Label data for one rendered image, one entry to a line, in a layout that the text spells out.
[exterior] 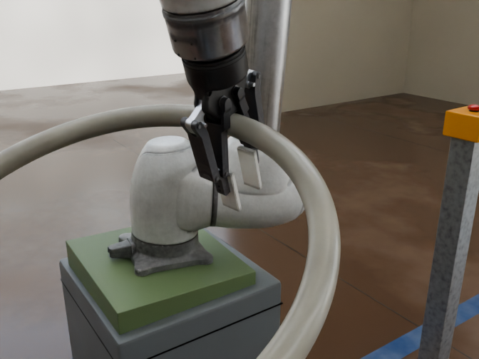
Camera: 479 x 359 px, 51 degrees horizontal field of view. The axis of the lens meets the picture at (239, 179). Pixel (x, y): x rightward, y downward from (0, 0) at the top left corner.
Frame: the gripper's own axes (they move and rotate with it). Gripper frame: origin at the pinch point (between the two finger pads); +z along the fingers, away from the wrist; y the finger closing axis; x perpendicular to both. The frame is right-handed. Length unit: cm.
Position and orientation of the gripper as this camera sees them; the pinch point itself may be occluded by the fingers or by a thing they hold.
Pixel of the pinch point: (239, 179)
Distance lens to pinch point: 71.0
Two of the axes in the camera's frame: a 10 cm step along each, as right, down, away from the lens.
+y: -6.0, 5.9, -5.4
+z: 1.5, 7.5, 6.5
